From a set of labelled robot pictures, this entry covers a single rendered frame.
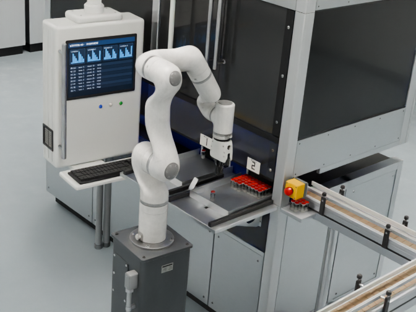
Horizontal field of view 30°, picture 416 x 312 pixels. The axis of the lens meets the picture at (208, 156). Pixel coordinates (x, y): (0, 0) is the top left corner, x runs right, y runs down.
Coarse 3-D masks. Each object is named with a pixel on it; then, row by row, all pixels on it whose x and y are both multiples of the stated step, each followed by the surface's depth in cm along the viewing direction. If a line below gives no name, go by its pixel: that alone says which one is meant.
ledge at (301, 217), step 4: (284, 208) 363; (288, 208) 363; (284, 212) 361; (288, 212) 359; (292, 212) 359; (296, 212) 360; (300, 212) 360; (304, 212) 360; (308, 212) 361; (312, 212) 361; (292, 216) 358; (296, 216) 356; (300, 216) 357; (304, 216) 357; (308, 216) 357; (312, 216) 359; (300, 220) 355; (304, 220) 356
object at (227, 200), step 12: (228, 180) 382; (192, 192) 364; (204, 192) 371; (216, 192) 372; (228, 192) 373; (240, 192) 374; (204, 204) 359; (216, 204) 353; (228, 204) 361; (240, 204) 362; (252, 204) 358
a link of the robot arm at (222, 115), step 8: (216, 104) 329; (224, 104) 328; (232, 104) 329; (216, 112) 330; (224, 112) 327; (232, 112) 329; (216, 120) 331; (224, 120) 329; (232, 120) 331; (216, 128) 332; (224, 128) 330; (232, 128) 334
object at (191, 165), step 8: (184, 152) 404; (192, 152) 407; (184, 160) 402; (192, 160) 403; (200, 160) 404; (208, 160) 405; (184, 168) 393; (192, 168) 394; (200, 168) 395; (208, 168) 396; (224, 168) 389; (232, 168) 394; (176, 176) 384; (184, 176) 385; (192, 176) 385; (200, 176) 379; (208, 176) 383; (176, 184) 375
